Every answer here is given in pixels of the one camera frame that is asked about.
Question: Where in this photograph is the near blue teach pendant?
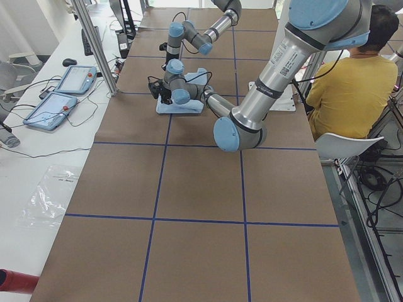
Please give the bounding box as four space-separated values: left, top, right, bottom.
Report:
23 92 78 131

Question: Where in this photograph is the blue teach pendant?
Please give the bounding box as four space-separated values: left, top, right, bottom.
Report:
23 92 78 131
54 65 97 95

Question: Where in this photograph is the black computer mouse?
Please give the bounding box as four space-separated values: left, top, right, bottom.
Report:
62 58 77 67

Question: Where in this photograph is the far blue teach pendant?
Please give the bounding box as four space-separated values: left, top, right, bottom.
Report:
54 65 97 95

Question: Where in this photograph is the person in yellow shirt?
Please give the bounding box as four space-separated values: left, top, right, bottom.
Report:
306 4 399 140

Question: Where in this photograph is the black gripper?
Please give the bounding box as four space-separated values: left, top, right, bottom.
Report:
159 85 173 105
162 59 179 71

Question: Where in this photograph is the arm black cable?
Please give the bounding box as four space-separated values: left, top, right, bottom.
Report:
171 11 198 59
184 71 213 95

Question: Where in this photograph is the white chair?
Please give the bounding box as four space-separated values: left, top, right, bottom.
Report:
315 133 384 160

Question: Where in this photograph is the grey aluminium profile post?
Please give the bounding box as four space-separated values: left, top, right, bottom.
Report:
71 0 118 96

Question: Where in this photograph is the clear plastic bag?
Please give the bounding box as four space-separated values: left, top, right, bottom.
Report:
16 165 82 230

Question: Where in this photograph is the light blue button-up shirt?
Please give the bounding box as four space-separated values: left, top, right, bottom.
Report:
156 67 208 114

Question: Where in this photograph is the black keyboard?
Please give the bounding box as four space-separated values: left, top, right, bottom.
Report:
81 26 101 56

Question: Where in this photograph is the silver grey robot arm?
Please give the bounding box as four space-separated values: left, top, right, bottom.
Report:
159 1 372 152
159 0 242 70

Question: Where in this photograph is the red cylinder object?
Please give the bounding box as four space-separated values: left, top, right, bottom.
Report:
1 269 40 294

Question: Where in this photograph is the black power adapter box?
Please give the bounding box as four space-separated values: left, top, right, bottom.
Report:
116 33 130 59

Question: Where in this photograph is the brown paper table cover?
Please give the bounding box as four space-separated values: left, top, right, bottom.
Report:
32 8 360 301

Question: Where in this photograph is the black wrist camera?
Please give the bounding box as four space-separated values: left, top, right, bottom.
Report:
147 76 164 99
159 43 167 52

